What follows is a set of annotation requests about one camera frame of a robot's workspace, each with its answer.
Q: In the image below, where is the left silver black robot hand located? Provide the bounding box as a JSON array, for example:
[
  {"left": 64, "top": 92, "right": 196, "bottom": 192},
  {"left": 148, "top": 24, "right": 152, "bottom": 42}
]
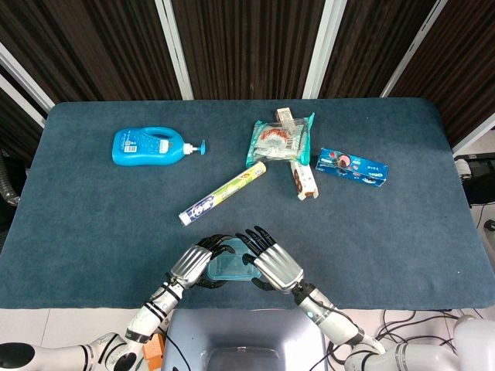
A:
[{"left": 169, "top": 233, "right": 234, "bottom": 291}]

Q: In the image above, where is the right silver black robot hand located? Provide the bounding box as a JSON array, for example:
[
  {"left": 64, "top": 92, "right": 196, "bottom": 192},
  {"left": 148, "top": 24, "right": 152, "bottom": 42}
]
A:
[{"left": 235, "top": 225, "right": 306, "bottom": 294}]

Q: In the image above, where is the clear plastic container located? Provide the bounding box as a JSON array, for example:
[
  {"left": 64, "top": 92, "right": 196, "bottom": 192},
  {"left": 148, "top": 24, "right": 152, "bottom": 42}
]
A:
[{"left": 207, "top": 237, "right": 264, "bottom": 284}]

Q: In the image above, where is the white brown cookie sleeve box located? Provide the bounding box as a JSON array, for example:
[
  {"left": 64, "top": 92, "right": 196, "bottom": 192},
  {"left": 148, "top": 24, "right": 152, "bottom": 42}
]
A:
[{"left": 275, "top": 107, "right": 321, "bottom": 202}]

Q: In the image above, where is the blue Oreo cookie box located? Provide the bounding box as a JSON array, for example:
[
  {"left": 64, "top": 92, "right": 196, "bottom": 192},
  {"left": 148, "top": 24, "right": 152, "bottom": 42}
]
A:
[{"left": 314, "top": 147, "right": 390, "bottom": 189}]

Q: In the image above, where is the grey robot torso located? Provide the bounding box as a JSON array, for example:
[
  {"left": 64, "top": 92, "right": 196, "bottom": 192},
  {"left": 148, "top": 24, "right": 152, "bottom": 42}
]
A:
[{"left": 159, "top": 308, "right": 328, "bottom": 371}]

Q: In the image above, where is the orange block on floor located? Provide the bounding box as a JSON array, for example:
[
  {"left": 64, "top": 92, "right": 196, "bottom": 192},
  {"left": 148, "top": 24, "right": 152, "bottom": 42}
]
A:
[{"left": 142, "top": 331, "right": 166, "bottom": 370}]

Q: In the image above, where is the dark teal table cloth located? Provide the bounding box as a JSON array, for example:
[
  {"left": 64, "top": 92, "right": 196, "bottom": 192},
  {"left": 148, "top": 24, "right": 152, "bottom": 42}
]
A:
[{"left": 0, "top": 97, "right": 495, "bottom": 312}]

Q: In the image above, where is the blue pump detergent bottle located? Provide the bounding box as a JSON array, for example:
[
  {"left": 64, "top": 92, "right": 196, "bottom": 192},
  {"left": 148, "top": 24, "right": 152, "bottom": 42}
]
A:
[{"left": 111, "top": 124, "right": 208, "bottom": 168}]

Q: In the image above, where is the clear teal-edged snack bag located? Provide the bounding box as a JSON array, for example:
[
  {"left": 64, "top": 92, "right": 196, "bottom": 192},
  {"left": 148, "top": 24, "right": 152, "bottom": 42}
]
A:
[{"left": 245, "top": 111, "right": 316, "bottom": 168}]

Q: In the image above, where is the black equipment beside table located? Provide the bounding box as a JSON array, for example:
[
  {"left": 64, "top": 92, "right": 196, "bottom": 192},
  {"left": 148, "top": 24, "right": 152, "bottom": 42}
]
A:
[{"left": 453, "top": 151, "right": 495, "bottom": 206}]

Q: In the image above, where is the grey corrugated hose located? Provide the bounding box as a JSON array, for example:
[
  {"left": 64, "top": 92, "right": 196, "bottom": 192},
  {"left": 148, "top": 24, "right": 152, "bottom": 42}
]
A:
[{"left": 0, "top": 154, "right": 21, "bottom": 206}]

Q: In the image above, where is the white partition post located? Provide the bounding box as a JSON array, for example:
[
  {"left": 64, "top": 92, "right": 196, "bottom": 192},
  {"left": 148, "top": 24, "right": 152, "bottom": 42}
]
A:
[
  {"left": 380, "top": 0, "right": 449, "bottom": 98},
  {"left": 301, "top": 0, "right": 347, "bottom": 100},
  {"left": 154, "top": 0, "right": 195, "bottom": 101},
  {"left": 0, "top": 41, "right": 56, "bottom": 114},
  {"left": 451, "top": 113, "right": 495, "bottom": 156},
  {"left": 0, "top": 73, "right": 46, "bottom": 129}
]

